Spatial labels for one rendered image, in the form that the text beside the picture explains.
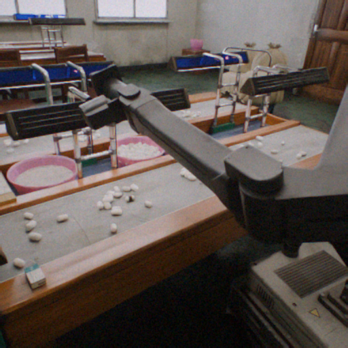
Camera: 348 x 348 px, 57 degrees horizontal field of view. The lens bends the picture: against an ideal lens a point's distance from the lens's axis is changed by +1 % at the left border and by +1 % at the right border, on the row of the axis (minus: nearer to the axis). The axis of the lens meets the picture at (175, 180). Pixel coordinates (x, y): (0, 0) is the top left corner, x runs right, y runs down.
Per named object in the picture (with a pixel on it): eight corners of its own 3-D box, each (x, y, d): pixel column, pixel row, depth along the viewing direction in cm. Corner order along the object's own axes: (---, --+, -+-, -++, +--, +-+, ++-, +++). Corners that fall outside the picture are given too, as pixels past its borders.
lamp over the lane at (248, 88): (329, 81, 172) (333, 68, 169) (252, 96, 138) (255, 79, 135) (315, 79, 178) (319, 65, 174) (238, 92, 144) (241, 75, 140)
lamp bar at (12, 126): (191, 109, 119) (192, 89, 116) (13, 142, 85) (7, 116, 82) (178, 102, 125) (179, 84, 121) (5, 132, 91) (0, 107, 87)
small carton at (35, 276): (46, 283, 80) (45, 277, 79) (32, 289, 78) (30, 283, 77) (39, 268, 84) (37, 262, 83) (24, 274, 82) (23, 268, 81)
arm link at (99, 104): (155, 126, 68) (143, 90, 63) (107, 151, 65) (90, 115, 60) (133, 110, 77) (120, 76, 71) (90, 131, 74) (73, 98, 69)
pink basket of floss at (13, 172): (90, 178, 143) (88, 159, 138) (62, 212, 120) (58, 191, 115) (35, 170, 146) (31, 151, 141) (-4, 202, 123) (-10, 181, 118)
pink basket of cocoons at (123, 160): (174, 162, 161) (175, 145, 156) (143, 183, 141) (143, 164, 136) (132, 148, 173) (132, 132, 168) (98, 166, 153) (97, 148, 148)
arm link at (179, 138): (298, 230, 40) (297, 164, 33) (263, 254, 39) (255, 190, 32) (151, 120, 72) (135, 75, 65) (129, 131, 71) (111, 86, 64)
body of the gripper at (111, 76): (105, 111, 81) (115, 121, 76) (89, 73, 75) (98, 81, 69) (128, 101, 83) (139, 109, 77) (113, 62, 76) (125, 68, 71)
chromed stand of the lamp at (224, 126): (234, 128, 208) (246, 55, 185) (212, 134, 197) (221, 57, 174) (214, 119, 221) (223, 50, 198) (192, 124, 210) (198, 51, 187)
